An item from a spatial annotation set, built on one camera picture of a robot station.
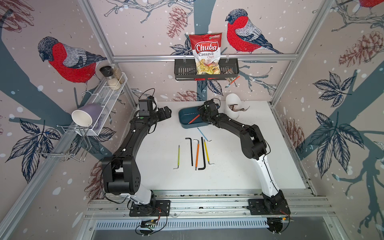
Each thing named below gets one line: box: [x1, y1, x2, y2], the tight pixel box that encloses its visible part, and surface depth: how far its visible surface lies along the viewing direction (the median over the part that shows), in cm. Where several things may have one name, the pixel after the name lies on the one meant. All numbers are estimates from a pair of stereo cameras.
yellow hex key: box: [203, 139, 215, 165], surface depth 96 cm
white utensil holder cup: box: [225, 93, 242, 120], surface depth 107 cm
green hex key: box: [173, 145, 181, 170], surface depth 94 cm
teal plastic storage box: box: [178, 106, 210, 129], surface depth 109 cm
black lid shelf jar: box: [99, 65, 121, 91], surface depth 83 cm
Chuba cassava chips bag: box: [189, 33, 223, 75], surface depth 84 cm
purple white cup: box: [71, 103, 103, 127], surface depth 63 cm
